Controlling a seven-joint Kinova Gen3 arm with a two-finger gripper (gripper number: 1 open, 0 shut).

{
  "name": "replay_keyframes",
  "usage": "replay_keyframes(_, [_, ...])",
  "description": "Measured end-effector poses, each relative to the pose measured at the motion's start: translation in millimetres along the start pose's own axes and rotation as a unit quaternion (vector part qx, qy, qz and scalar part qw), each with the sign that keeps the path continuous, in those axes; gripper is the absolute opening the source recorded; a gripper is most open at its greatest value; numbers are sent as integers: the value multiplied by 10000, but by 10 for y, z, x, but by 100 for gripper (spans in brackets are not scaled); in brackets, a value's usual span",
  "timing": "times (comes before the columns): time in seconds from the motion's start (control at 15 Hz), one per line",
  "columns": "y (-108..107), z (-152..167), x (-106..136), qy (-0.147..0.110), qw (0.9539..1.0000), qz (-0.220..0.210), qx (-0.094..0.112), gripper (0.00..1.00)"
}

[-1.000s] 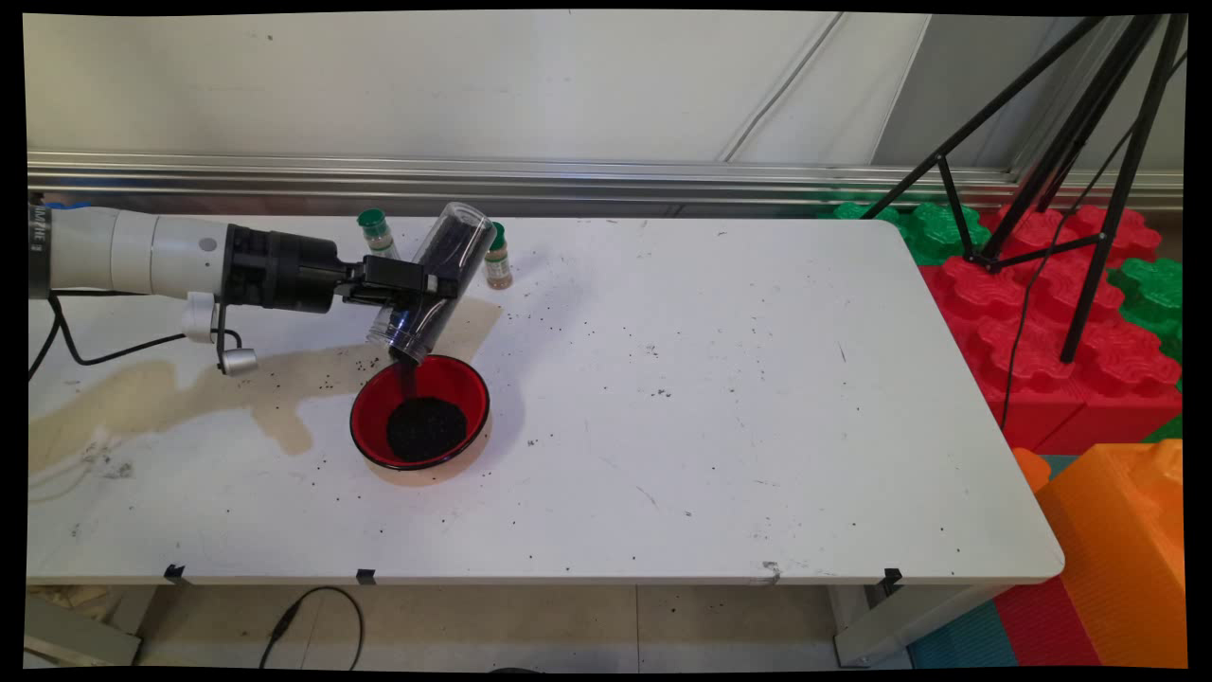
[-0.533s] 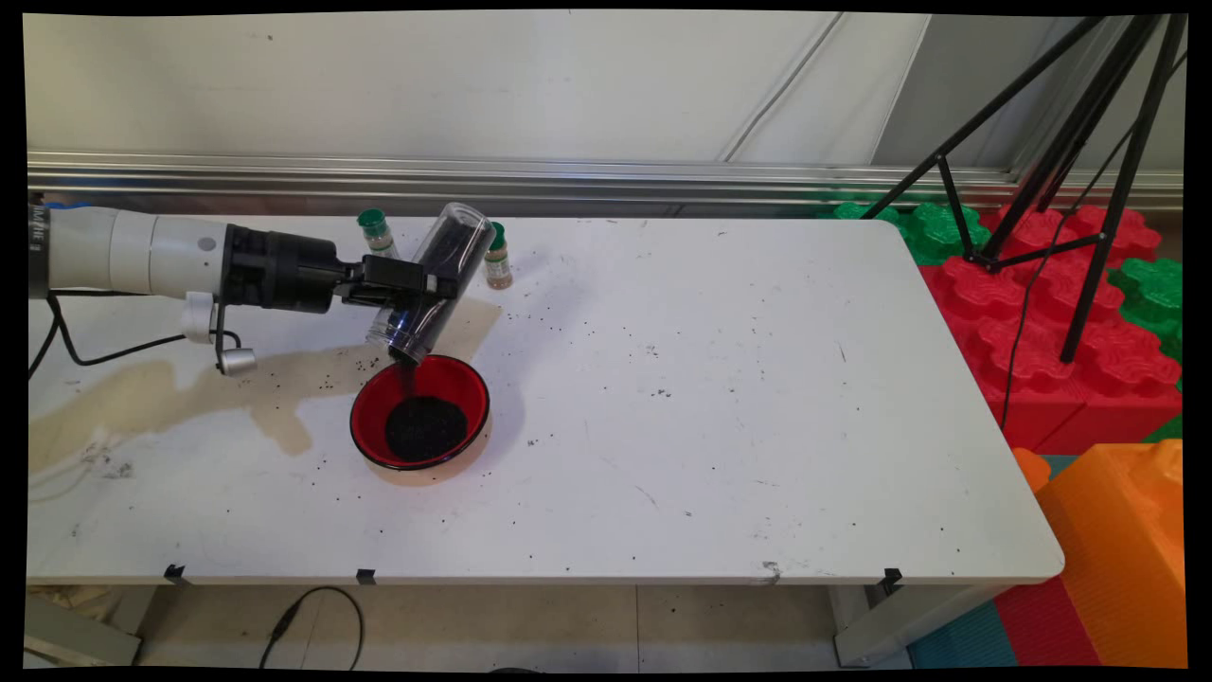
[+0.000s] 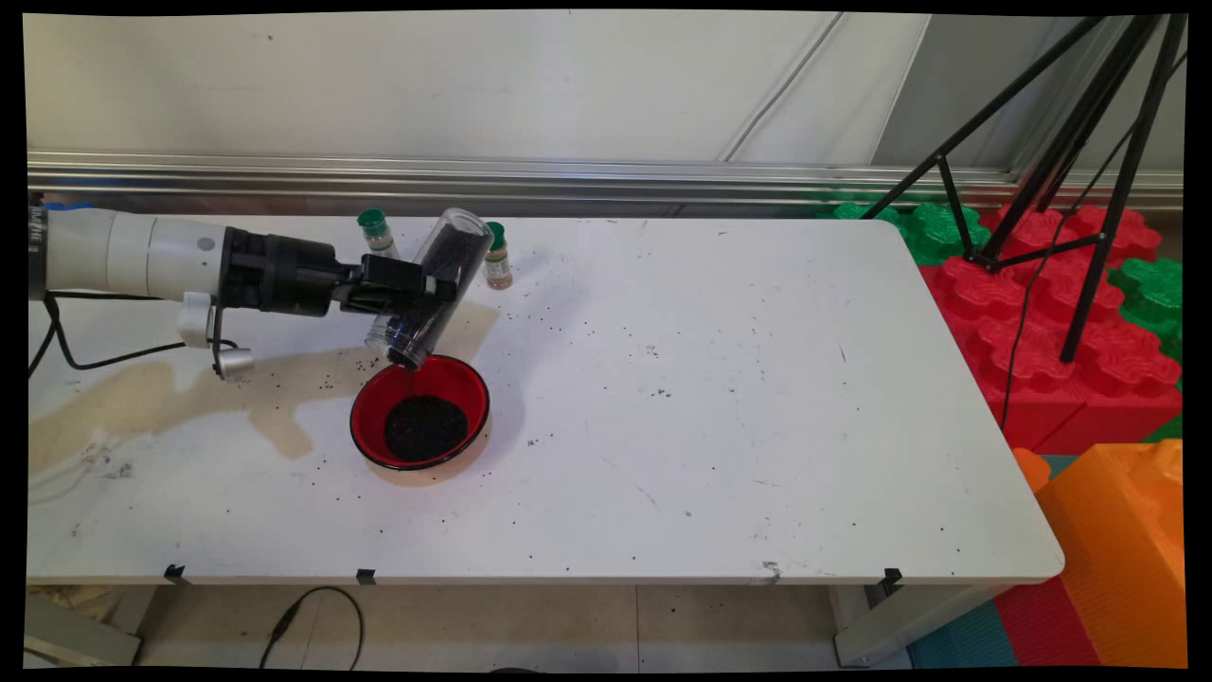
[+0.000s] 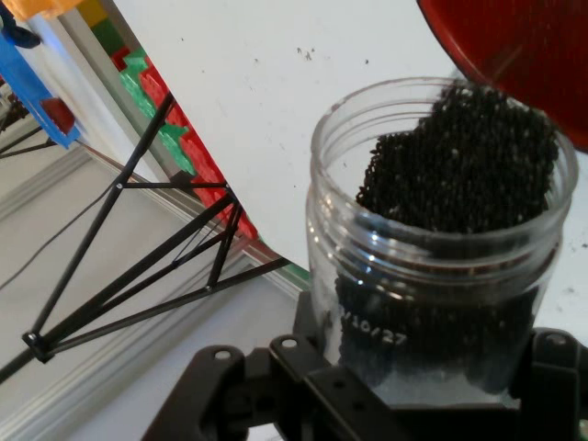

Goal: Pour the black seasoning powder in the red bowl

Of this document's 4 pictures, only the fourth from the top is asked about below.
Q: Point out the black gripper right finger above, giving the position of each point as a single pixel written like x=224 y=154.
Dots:
x=556 y=390

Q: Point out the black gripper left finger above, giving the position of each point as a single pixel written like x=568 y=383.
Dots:
x=275 y=395

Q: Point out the clear jar of black seeds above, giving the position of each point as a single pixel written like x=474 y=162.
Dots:
x=436 y=298

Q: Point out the red and green foam blocks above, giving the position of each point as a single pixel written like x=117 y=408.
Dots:
x=202 y=156

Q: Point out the black tripod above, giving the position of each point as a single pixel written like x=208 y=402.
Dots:
x=138 y=156

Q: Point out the green puzzle foam block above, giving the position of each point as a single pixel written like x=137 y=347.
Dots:
x=138 y=87

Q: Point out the red bowl with black rim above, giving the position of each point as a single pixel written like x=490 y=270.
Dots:
x=528 y=46

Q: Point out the orange foam block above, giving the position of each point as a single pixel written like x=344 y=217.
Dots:
x=32 y=7

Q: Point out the blue plastic frame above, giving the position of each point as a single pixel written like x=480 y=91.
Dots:
x=23 y=82

